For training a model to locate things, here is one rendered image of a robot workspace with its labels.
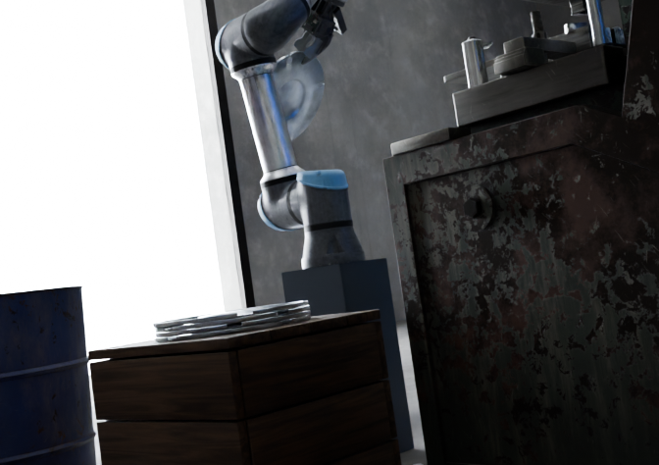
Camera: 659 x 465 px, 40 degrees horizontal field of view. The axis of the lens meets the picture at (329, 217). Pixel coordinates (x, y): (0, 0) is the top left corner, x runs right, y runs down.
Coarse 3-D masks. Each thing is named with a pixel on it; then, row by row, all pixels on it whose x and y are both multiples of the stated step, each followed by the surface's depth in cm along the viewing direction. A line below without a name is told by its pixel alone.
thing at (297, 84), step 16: (304, 64) 264; (320, 64) 269; (288, 80) 262; (304, 80) 267; (320, 80) 272; (288, 96) 266; (304, 96) 270; (320, 96) 276; (288, 112) 269; (304, 112) 273; (288, 128) 271; (304, 128) 277
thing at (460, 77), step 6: (492, 60) 170; (486, 66) 171; (492, 66) 170; (456, 72) 177; (462, 72) 175; (492, 72) 176; (444, 78) 179; (450, 78) 178; (456, 78) 178; (462, 78) 178; (492, 78) 183
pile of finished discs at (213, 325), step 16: (288, 304) 162; (304, 304) 166; (176, 320) 178; (192, 320) 157; (208, 320) 156; (224, 320) 156; (240, 320) 156; (256, 320) 157; (272, 320) 158; (288, 320) 174; (304, 320) 165; (160, 336) 172; (176, 336) 159; (192, 336) 157
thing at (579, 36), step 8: (576, 32) 155; (584, 32) 154; (608, 32) 158; (616, 32) 159; (568, 40) 157; (576, 40) 156; (584, 40) 154; (592, 40) 154; (608, 40) 157; (616, 40) 159; (624, 40) 161; (584, 48) 154
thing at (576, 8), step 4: (572, 0) 162; (576, 0) 161; (580, 0) 160; (584, 0) 161; (572, 4) 162; (576, 4) 161; (580, 4) 160; (584, 4) 160; (572, 8) 162; (576, 8) 161; (580, 8) 160; (584, 8) 160; (572, 12) 162; (576, 12) 161; (580, 12) 163; (584, 12) 164; (580, 16) 164
